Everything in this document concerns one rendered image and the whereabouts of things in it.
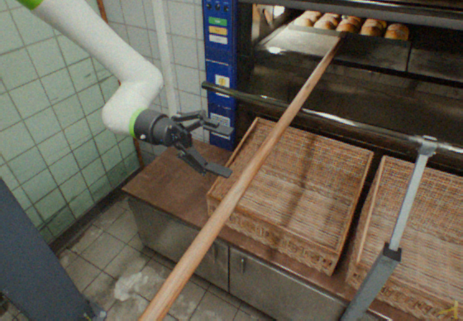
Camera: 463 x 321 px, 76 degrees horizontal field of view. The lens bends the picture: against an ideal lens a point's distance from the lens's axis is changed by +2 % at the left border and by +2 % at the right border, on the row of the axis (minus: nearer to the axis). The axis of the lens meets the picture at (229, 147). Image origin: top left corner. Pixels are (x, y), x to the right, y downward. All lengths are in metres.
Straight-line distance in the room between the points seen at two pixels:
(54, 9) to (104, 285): 1.51
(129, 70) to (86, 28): 0.14
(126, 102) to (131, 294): 1.27
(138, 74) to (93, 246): 1.45
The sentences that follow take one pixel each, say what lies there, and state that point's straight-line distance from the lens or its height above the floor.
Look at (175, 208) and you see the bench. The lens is 1.40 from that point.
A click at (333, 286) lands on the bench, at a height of 0.58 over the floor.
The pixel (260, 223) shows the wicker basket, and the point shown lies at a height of 0.70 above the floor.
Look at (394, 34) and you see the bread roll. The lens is 1.56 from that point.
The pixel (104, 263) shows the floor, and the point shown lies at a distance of 2.04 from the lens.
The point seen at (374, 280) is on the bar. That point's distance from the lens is 1.01.
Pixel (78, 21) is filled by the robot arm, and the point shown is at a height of 1.44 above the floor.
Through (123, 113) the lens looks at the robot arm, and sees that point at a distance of 0.85.
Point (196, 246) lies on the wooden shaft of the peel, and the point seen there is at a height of 1.20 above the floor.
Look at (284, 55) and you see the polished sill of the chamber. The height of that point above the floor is 1.18.
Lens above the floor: 1.65
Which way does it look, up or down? 39 degrees down
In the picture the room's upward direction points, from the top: straight up
